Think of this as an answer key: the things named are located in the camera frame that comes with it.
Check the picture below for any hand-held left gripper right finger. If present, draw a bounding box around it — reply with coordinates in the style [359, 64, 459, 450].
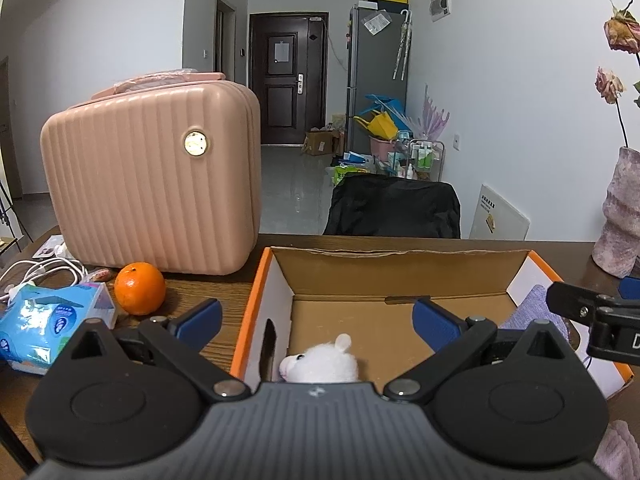
[382, 298, 568, 403]

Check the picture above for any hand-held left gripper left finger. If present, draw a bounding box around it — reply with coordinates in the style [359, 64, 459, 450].
[65, 298, 252, 402]

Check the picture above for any purple knit drawstring bag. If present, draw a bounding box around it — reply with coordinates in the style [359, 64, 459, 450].
[500, 284, 571, 343]

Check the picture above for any red cardboard box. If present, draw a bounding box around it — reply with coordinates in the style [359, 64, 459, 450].
[230, 246, 635, 401]

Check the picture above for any lavender towel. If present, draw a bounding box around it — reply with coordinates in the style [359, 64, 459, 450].
[592, 419, 640, 480]

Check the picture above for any yellow and white plush toy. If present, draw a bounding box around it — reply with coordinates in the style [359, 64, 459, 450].
[278, 333, 360, 384]

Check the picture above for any orange fruit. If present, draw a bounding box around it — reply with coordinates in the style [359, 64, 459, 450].
[114, 262, 167, 316]

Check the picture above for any purple textured vase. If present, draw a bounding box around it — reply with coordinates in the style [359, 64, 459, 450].
[591, 146, 640, 279]

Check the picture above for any white flat board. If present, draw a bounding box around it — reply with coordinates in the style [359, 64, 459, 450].
[468, 183, 531, 240]

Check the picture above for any pink ribbed suitcase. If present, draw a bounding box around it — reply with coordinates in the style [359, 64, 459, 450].
[40, 69, 262, 276]

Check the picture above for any blue tissue pack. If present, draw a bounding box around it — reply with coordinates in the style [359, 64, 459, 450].
[0, 281, 118, 376]

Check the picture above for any trolley with bottles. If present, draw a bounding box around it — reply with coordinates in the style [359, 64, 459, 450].
[387, 139, 446, 182]

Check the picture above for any small pale packet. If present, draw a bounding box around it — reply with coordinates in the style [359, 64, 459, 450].
[37, 239, 68, 260]

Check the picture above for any green packet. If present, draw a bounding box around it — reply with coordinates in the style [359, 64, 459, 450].
[332, 166, 371, 186]

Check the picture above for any pink bucket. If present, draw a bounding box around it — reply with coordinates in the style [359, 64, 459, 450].
[370, 135, 398, 163]

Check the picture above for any yellow bag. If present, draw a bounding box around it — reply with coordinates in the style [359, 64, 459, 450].
[353, 112, 398, 141]

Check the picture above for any brown cardboard box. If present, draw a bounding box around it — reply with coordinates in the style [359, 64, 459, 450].
[305, 130, 338, 156]

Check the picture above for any black tripod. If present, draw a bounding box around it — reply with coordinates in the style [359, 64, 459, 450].
[0, 180, 33, 241]

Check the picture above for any dark brown entrance door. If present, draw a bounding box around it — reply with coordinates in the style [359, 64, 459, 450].
[248, 11, 329, 146]

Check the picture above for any dried pink rose bouquet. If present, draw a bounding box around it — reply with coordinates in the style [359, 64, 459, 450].
[594, 0, 640, 148]

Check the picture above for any grey refrigerator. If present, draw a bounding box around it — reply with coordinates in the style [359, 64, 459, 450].
[346, 3, 408, 156]

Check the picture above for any hanging folded umbrella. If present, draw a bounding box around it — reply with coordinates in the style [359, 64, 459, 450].
[392, 8, 415, 81]

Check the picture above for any side room door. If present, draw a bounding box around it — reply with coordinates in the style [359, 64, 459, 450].
[215, 0, 237, 81]

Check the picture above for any clear plastic bag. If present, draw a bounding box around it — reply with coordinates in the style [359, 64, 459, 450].
[362, 11, 392, 36]

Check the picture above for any white charger cable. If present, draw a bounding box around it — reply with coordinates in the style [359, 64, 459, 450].
[0, 257, 91, 306]

